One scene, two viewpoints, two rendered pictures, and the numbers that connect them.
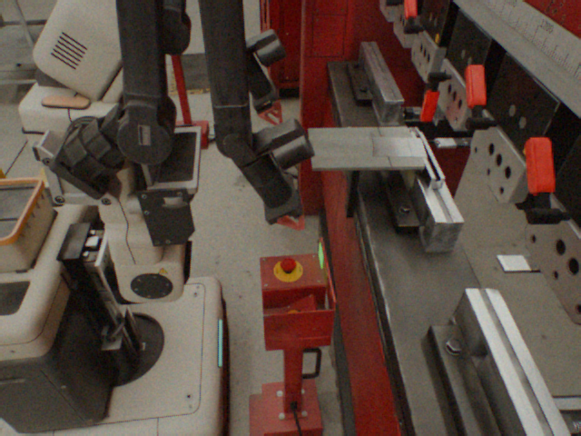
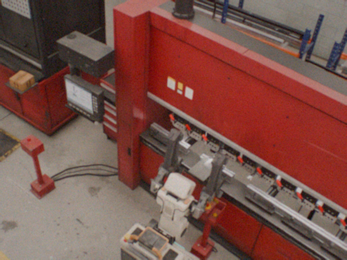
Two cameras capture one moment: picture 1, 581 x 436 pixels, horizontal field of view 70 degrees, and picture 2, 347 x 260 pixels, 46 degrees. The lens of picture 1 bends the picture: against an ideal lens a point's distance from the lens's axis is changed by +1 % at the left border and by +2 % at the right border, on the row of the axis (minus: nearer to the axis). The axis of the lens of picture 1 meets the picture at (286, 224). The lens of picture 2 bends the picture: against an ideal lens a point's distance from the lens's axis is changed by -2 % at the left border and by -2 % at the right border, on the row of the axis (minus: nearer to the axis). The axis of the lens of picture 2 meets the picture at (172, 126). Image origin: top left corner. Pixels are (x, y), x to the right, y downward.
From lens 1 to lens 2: 3.25 m
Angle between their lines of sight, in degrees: 38
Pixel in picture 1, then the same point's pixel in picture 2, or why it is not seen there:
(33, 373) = not seen: outside the picture
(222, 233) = (115, 218)
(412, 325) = (242, 198)
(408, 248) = (226, 184)
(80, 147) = (203, 206)
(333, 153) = (201, 174)
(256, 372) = not seen: hidden behind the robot
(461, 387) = (256, 201)
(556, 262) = (264, 179)
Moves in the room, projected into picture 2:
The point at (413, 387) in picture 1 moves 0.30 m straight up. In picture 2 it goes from (250, 207) to (257, 187)
